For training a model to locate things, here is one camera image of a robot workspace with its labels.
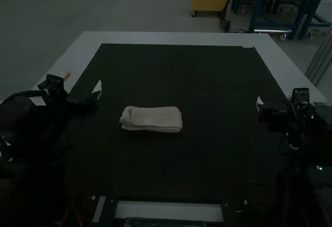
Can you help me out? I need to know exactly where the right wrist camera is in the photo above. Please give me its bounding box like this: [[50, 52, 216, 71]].
[[290, 87, 311, 108]]

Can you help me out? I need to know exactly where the pale towel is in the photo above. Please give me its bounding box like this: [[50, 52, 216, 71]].
[[119, 105, 183, 134]]

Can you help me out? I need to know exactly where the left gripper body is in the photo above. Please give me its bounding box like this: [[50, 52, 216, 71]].
[[64, 91, 101, 113]]

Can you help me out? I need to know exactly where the black mat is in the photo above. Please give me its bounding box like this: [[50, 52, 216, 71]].
[[59, 43, 301, 204]]

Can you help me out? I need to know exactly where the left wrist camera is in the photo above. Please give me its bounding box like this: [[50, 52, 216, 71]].
[[37, 73, 67, 95]]

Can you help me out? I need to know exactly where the black cable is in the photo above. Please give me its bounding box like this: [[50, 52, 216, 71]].
[[0, 89, 46, 108]]

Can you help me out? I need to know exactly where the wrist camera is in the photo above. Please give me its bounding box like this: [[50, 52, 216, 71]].
[[290, 87, 311, 108], [37, 73, 67, 95]]

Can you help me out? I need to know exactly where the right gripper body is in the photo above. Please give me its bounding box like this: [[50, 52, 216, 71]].
[[258, 101, 295, 132]]

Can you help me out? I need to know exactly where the red cable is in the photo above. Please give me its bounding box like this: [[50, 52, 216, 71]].
[[61, 202, 82, 227]]

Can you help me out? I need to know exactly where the dark base panel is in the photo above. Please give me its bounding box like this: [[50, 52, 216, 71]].
[[62, 193, 117, 227], [220, 180, 286, 227]]

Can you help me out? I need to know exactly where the blue metal rack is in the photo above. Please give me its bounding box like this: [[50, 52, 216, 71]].
[[248, 0, 332, 41]]

